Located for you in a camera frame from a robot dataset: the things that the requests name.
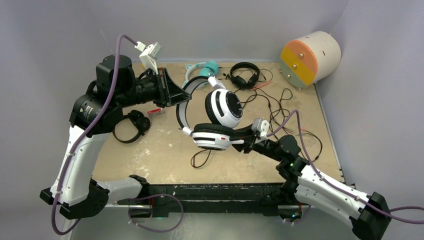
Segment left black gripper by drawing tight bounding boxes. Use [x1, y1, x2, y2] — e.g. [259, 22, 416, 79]
[115, 66, 191, 108]

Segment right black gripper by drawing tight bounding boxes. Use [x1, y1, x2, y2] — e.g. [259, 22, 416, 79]
[222, 124, 284, 162]

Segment white and black headphones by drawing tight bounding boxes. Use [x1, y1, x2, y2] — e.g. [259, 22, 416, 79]
[176, 76, 244, 151]

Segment black headphones with cable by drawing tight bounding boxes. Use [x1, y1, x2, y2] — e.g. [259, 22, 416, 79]
[112, 109, 151, 144]

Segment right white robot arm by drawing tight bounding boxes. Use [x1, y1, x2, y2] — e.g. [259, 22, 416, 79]
[230, 130, 391, 240]

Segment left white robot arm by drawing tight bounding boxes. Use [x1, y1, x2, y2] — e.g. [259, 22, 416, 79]
[40, 55, 191, 220]

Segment teal cat ear headphones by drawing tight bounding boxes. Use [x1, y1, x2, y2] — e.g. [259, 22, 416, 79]
[185, 60, 220, 81]

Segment black headphones with pink mic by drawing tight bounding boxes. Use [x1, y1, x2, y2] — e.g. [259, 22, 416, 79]
[219, 61, 274, 91]

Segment small red object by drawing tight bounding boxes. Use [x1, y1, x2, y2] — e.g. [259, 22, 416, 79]
[147, 108, 165, 116]

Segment round drawer cabinet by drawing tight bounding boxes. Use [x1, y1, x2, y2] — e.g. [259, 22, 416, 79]
[280, 31, 342, 89]

